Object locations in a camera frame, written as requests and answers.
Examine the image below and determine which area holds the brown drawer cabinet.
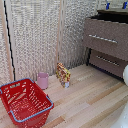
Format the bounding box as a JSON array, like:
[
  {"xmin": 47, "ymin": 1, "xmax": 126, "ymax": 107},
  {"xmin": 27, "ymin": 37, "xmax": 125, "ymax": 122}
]
[{"xmin": 82, "ymin": 9, "xmax": 128, "ymax": 82}]

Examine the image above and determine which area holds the red plastic shopping basket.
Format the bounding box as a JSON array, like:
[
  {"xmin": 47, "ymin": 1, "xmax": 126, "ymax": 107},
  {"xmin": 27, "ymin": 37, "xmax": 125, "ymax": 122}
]
[{"xmin": 0, "ymin": 77, "xmax": 55, "ymax": 128}]

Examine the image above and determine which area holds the giraffe toy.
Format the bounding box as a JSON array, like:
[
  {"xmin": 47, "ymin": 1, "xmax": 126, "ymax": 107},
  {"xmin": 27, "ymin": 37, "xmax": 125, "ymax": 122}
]
[{"xmin": 55, "ymin": 62, "xmax": 72, "ymax": 89}]

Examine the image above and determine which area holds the pink cup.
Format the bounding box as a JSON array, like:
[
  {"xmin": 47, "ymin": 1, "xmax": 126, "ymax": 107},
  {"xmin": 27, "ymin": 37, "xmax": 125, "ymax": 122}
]
[{"xmin": 36, "ymin": 72, "xmax": 50, "ymax": 90}]

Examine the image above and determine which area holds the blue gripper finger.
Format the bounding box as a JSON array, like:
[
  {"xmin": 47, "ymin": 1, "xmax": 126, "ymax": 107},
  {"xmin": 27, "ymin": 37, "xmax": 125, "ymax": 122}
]
[
  {"xmin": 122, "ymin": 1, "xmax": 128, "ymax": 10},
  {"xmin": 105, "ymin": 1, "xmax": 111, "ymax": 11}
]

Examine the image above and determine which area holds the silver drawer handle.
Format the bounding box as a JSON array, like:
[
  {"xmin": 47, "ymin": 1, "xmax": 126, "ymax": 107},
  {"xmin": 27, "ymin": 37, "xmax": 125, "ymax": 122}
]
[
  {"xmin": 87, "ymin": 33, "xmax": 118, "ymax": 44},
  {"xmin": 95, "ymin": 55, "xmax": 120, "ymax": 67}
]

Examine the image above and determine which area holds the black vertical wall strip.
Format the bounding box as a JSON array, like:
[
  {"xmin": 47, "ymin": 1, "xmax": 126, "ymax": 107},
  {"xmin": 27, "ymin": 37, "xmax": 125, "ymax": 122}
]
[{"xmin": 2, "ymin": 0, "xmax": 16, "ymax": 82}]

